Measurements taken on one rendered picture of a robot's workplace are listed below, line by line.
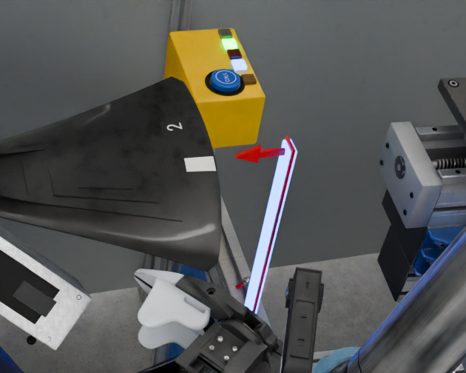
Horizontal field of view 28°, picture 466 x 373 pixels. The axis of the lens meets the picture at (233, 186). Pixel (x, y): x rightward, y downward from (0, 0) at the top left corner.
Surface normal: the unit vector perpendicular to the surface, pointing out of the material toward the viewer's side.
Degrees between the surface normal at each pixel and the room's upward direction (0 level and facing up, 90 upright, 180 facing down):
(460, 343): 89
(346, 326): 0
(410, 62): 90
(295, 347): 7
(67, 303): 50
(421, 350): 80
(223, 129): 90
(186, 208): 22
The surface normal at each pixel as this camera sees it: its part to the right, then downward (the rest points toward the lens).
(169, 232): 0.33, -0.39
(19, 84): 0.28, 0.70
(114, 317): 0.14, -0.70
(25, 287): 0.30, 0.09
